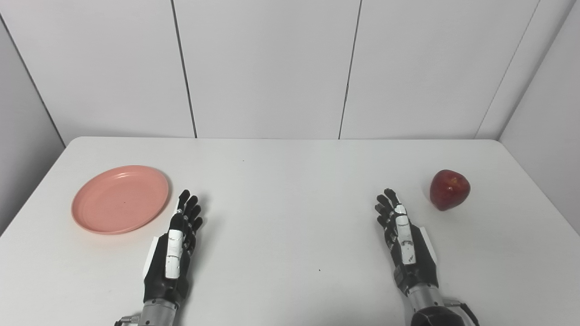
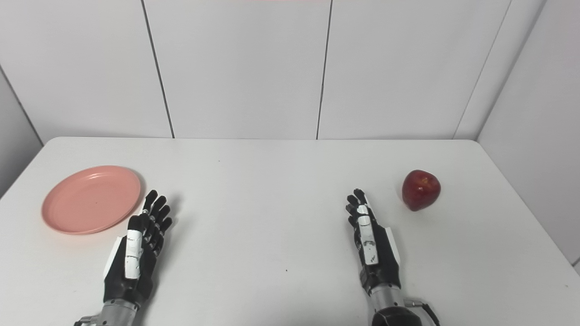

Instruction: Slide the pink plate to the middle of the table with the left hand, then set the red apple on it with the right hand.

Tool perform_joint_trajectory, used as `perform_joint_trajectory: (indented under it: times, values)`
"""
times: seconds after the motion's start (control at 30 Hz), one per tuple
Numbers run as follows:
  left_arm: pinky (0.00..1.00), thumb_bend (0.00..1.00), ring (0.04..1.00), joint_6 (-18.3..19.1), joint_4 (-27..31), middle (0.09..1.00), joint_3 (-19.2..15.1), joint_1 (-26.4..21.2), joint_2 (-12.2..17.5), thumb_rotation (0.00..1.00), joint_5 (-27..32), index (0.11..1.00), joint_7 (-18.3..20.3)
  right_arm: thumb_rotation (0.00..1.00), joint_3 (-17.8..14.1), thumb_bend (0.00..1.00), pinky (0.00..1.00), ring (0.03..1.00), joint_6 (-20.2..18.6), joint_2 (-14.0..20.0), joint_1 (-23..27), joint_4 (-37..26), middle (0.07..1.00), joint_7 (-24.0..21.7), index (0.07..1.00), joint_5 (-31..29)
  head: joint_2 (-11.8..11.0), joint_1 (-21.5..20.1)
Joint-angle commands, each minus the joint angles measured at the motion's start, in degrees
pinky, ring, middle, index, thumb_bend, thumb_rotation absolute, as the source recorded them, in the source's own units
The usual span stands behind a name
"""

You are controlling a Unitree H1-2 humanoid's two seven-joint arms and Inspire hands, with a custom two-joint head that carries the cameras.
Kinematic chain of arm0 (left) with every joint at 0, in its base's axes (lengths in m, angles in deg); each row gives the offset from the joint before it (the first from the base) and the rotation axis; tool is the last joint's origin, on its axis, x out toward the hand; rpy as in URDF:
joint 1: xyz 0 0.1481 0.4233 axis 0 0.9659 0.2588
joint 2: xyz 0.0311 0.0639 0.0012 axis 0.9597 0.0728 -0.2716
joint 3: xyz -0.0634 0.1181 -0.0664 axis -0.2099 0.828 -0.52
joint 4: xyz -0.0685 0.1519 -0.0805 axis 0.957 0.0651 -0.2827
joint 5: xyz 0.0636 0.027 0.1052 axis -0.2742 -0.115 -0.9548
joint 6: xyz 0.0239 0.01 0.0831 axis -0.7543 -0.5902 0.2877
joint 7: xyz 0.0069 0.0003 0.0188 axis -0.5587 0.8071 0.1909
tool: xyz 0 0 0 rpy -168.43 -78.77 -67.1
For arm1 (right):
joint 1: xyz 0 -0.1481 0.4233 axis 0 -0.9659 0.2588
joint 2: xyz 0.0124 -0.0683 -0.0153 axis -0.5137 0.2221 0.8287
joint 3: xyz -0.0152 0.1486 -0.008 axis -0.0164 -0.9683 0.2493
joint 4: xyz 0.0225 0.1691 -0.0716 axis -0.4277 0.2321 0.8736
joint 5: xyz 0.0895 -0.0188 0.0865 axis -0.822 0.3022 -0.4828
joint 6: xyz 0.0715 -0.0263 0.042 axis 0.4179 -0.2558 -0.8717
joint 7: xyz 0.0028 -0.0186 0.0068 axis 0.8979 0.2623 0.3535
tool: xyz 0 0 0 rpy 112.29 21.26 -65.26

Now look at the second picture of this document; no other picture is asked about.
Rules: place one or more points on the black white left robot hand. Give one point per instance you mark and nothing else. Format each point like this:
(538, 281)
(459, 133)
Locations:
(131, 262)

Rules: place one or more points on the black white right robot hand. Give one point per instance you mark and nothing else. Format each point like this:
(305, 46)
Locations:
(378, 258)

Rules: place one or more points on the pink round plate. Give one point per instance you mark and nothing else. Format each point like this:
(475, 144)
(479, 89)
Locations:
(90, 199)

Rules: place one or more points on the red apple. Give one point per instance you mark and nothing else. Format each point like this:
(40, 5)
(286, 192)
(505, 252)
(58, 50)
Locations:
(421, 190)

